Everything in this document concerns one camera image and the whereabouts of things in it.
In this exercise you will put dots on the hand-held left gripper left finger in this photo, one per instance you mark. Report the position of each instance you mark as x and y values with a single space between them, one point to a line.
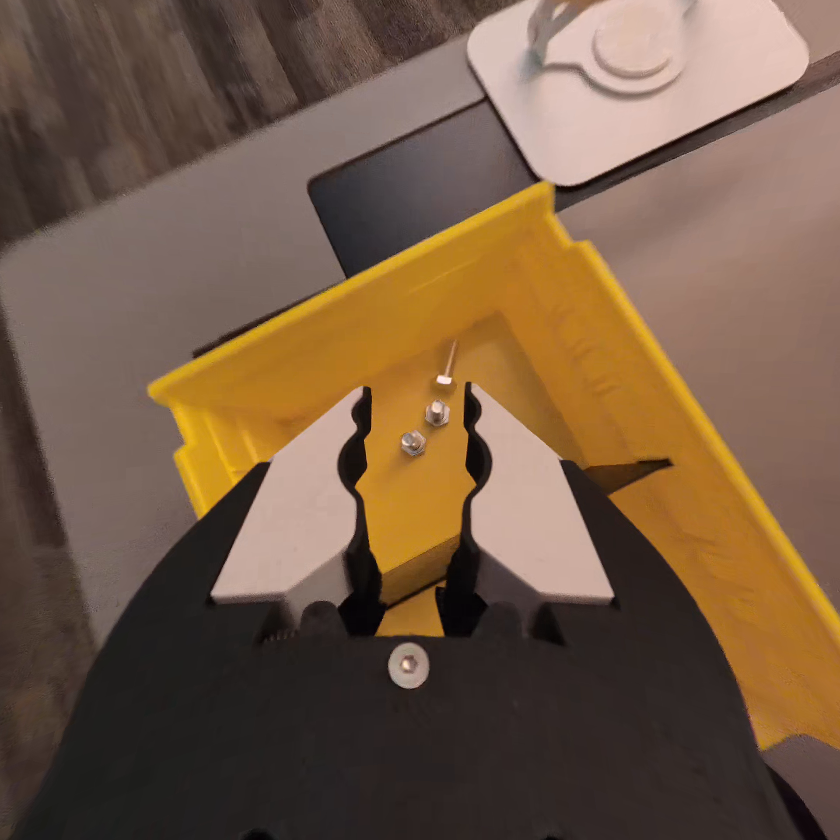
295 525

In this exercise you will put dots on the yellow bin with black divider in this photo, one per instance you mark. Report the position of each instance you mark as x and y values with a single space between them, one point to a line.
623 426

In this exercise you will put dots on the white metal stand base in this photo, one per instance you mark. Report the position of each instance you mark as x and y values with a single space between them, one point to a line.
722 111

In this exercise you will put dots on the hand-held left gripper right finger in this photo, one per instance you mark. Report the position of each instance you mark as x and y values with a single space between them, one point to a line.
538 525

